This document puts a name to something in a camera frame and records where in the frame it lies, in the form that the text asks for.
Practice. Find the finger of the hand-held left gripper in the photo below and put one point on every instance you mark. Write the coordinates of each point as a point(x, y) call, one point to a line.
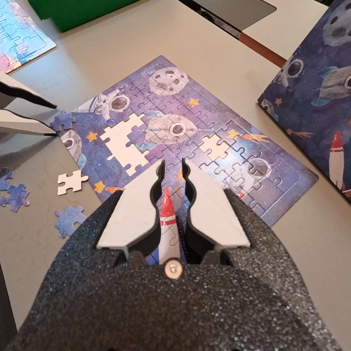
point(19, 86)
point(22, 123)

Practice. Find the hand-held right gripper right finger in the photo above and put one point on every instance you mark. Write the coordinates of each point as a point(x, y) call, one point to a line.
point(216, 214)

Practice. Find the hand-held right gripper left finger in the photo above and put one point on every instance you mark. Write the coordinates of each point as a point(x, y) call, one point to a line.
point(129, 214)

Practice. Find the blue jigsaw puzzle piece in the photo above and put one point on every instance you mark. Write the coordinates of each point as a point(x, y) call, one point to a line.
point(5, 177)
point(70, 220)
point(17, 197)
point(64, 120)

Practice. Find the white-backed jigsaw puzzle piece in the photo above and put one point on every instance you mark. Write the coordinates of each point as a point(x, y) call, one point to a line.
point(71, 182)

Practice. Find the space jigsaw puzzle board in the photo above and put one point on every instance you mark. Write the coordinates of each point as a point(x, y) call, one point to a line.
point(192, 115)

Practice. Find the grey desk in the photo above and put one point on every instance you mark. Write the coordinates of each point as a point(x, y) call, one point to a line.
point(192, 41)

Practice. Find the adjacent white desk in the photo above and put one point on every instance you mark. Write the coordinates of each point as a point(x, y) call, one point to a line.
point(288, 27)

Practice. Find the dark grey desk panel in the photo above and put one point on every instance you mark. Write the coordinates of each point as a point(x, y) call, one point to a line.
point(233, 13)

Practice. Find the landscape jigsaw puzzle board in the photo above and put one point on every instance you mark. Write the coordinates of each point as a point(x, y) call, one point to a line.
point(19, 33)

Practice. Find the green plastic bin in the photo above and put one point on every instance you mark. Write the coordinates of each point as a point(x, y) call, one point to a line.
point(82, 13)

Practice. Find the printed jigsaw puzzle box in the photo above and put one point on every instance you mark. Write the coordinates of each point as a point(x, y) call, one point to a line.
point(315, 82)

